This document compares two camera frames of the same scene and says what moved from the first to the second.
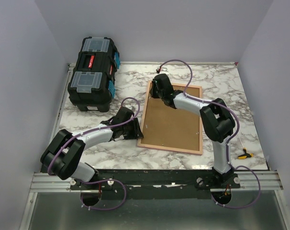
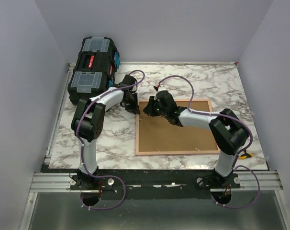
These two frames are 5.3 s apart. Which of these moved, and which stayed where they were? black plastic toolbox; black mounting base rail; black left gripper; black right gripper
Moved: black left gripper; black right gripper
Stayed: black plastic toolbox; black mounting base rail
